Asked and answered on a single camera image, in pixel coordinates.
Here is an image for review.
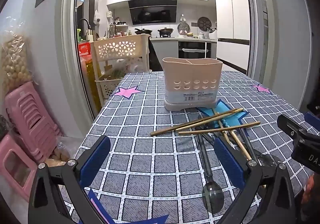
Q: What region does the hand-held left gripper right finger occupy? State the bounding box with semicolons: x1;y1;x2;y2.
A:
214;136;297;224

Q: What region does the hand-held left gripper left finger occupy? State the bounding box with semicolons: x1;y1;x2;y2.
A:
27;135;112;224

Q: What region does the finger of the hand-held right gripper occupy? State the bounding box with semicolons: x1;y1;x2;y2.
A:
304;111;320;137
276;113;307;144

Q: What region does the beige plastic utensil holder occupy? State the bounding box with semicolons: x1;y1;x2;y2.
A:
160;57;223;112

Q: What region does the person's right hand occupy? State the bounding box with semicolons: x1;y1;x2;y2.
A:
301;172;320;205

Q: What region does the clear bag of peanuts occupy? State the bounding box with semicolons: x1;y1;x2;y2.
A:
45;136;78;167

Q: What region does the checked tablecloth with stars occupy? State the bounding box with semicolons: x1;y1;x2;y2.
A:
60;70;319;224

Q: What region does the stack of pink plastic stools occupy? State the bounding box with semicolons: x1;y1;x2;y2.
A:
4;81;61;165

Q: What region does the single pink plastic stool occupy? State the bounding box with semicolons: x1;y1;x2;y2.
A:
0;134;38;202

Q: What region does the yellow cooking oil bottle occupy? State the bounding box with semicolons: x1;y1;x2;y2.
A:
84;55;101;105

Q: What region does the red plastic basket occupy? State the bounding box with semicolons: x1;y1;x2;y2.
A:
78;44;91;57

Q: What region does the beige flower-cutout plastic rack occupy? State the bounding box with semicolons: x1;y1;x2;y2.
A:
89;34;151;108

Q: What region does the built-in black oven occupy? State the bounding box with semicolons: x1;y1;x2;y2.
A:
178;41;206;61

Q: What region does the black hanging apron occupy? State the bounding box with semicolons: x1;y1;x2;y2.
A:
148;38;164;72

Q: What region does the white refrigerator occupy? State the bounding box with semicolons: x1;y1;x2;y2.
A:
215;0;251;75

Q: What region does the clear bag of soybeans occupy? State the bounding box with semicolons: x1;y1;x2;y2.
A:
0;16;33;93

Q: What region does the white kitchen counter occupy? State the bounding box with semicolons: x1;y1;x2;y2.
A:
149;36;218;43

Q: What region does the round dark hanging pan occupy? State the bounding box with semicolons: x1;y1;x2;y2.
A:
197;17;213;32

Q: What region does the black kitchen faucet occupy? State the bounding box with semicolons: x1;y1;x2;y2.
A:
80;18;92;32

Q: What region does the round grey hanging strainer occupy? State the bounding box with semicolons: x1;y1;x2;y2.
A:
177;22;191;35

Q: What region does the white hanging plastic bag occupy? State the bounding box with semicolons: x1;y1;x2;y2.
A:
93;10;102;26

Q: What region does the black lidded pot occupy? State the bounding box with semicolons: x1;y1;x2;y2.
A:
157;27;174;36

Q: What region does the black range hood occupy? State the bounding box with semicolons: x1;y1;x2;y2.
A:
128;0;178;25

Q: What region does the grey sliding door frame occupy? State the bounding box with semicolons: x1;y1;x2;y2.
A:
54;0;102;116

